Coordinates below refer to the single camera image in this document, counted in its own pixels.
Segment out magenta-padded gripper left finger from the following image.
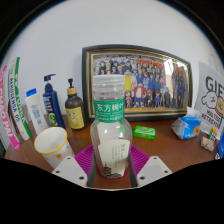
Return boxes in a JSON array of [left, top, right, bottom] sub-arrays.
[[51, 144, 96, 188]]

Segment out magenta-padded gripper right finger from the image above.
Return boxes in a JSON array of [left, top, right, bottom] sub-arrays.
[[130, 145, 173, 188]]

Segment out clear green-labelled drink bottle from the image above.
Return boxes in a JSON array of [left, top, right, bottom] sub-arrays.
[[89, 74, 134, 181]]

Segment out white yellow-rimmed cup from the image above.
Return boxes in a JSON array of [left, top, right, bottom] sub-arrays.
[[33, 126, 76, 169]]

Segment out small green box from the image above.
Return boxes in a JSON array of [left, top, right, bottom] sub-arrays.
[[132, 125, 157, 140]]

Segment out blue tissue pack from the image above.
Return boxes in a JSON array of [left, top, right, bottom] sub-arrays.
[[171, 106, 202, 140]]

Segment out brown pump bottle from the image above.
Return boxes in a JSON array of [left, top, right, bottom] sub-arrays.
[[64, 78, 86, 131]]

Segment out small beige box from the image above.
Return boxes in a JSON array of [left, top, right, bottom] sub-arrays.
[[200, 135, 216, 153]]

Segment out dark blue pump bottle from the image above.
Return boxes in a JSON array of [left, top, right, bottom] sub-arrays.
[[42, 73, 67, 130]]

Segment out white blue-capped lotion bottle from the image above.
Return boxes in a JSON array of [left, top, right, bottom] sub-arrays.
[[25, 87, 50, 135]]

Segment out blue detergent bottle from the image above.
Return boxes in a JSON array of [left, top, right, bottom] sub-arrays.
[[216, 131, 224, 160]]

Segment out framed group picture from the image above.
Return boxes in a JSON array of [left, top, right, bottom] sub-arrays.
[[81, 44, 193, 123]]

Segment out green and white tube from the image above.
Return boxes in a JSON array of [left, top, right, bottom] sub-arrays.
[[7, 56, 33, 141]]

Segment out pink and white tube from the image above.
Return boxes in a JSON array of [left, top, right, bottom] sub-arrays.
[[0, 64, 22, 150]]

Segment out white printed paper bag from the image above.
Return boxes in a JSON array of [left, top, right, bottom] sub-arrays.
[[193, 53, 224, 132]]

